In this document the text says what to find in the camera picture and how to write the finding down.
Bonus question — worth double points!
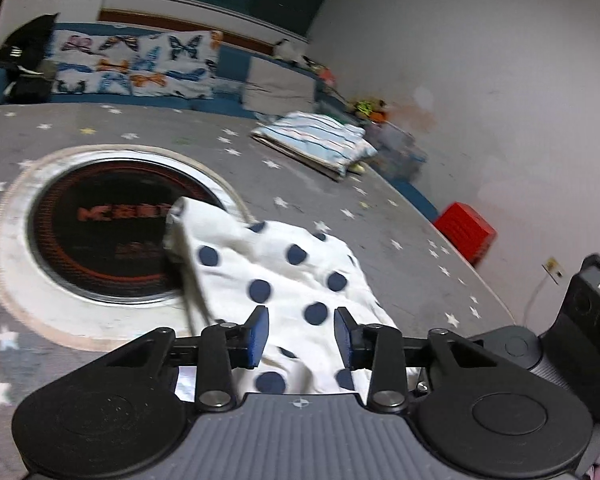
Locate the blue sofa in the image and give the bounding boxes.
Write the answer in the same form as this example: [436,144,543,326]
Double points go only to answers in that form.
[0,22,441,221]

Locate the pink stuffed toy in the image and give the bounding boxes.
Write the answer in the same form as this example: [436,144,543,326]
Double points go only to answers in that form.
[305,57,337,84]

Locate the round black induction cooktop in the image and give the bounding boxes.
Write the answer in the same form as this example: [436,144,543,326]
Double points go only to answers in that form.
[27,152,231,306]

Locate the red box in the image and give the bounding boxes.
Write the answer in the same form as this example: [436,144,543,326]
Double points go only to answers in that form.
[432,201,499,267]

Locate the black and white stuffed toy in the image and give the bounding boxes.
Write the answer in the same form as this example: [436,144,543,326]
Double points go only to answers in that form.
[274,39,307,64]

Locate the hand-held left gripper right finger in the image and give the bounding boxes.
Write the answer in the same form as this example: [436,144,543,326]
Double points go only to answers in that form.
[333,307,487,412]

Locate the clear plastic storage box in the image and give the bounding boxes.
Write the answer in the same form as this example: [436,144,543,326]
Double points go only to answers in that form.
[367,122,429,182]

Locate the yellow green toy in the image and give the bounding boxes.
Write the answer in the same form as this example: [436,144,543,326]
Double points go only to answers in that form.
[352,99,389,124]

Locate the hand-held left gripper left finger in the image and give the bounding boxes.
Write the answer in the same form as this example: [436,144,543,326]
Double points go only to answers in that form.
[92,305,271,412]

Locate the butterfly print cushion cover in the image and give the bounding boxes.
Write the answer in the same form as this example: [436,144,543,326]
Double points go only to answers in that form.
[50,30,224,99]

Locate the folded striped garment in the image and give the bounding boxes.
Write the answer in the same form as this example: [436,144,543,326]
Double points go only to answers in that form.
[250,111,379,182]

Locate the white navy polka dot pants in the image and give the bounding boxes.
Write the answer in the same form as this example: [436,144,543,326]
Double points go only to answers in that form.
[164,197,424,396]

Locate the black bag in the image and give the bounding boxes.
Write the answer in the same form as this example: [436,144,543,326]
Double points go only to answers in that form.
[0,12,61,104]

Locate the grey pillow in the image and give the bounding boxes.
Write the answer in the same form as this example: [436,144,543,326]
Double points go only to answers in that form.
[242,55,319,116]

